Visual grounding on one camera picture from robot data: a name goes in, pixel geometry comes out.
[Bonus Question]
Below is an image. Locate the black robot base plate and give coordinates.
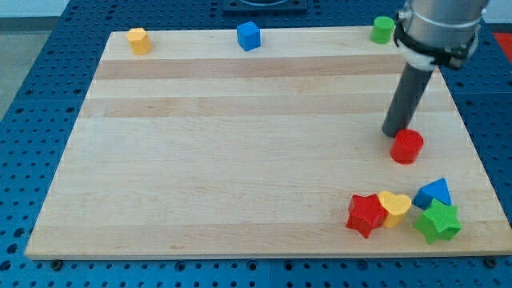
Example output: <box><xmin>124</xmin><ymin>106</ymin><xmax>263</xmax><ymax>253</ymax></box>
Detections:
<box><xmin>220</xmin><ymin>0</ymin><xmax>307</xmax><ymax>14</ymax></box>

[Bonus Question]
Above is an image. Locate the black cable around arm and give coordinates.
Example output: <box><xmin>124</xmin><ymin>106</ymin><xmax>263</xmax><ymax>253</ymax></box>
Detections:
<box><xmin>393</xmin><ymin>10</ymin><xmax>480</xmax><ymax>70</ymax></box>

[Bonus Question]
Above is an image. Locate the green cylinder block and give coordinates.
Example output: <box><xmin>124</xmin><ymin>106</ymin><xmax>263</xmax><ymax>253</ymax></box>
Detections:
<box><xmin>370</xmin><ymin>16</ymin><xmax>395</xmax><ymax>44</ymax></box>

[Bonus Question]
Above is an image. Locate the red star block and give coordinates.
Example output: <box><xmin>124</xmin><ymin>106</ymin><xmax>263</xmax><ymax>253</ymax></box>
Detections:
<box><xmin>346</xmin><ymin>194</ymin><xmax>389</xmax><ymax>238</ymax></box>

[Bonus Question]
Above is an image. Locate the red cylinder block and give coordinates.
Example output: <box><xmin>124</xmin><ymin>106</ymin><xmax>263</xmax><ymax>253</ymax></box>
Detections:
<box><xmin>390</xmin><ymin>129</ymin><xmax>424</xmax><ymax>165</ymax></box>

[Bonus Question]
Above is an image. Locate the yellow heart block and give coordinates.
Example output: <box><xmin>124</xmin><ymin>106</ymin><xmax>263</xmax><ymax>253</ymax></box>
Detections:
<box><xmin>378</xmin><ymin>190</ymin><xmax>412</xmax><ymax>228</ymax></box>

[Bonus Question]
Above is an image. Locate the blue triangle block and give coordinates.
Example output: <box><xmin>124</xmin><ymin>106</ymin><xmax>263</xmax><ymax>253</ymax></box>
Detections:
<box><xmin>412</xmin><ymin>178</ymin><xmax>452</xmax><ymax>210</ymax></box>

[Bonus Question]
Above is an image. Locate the light wooden board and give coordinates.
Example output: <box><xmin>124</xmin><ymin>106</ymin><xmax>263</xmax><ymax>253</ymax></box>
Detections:
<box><xmin>25</xmin><ymin>26</ymin><xmax>511</xmax><ymax>260</ymax></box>

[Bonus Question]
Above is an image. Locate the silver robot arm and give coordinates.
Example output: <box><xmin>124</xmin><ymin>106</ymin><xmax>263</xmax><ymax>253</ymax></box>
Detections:
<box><xmin>382</xmin><ymin>0</ymin><xmax>489</xmax><ymax>138</ymax></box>

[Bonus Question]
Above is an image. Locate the blue cube block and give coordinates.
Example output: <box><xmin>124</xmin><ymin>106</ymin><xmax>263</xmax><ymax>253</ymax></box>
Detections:
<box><xmin>236</xmin><ymin>22</ymin><xmax>261</xmax><ymax>51</ymax></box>

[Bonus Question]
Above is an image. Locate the green star block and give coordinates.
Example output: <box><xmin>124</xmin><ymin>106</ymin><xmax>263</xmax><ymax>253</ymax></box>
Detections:
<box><xmin>414</xmin><ymin>199</ymin><xmax>462</xmax><ymax>244</ymax></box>

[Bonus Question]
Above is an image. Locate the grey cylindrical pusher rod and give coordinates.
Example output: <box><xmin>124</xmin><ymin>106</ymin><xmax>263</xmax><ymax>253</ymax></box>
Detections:
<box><xmin>382</xmin><ymin>63</ymin><xmax>433</xmax><ymax>138</ymax></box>

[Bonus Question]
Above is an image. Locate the yellow hexagon block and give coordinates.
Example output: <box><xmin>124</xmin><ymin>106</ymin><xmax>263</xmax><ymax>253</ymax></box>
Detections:
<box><xmin>126</xmin><ymin>27</ymin><xmax>152</xmax><ymax>56</ymax></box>

